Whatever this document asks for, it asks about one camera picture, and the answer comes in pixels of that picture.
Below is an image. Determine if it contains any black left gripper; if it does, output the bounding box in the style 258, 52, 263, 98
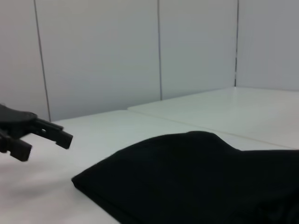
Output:
0, 104, 74, 162

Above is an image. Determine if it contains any black shirt with white print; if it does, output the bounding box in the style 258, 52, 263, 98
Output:
71, 130, 299, 224

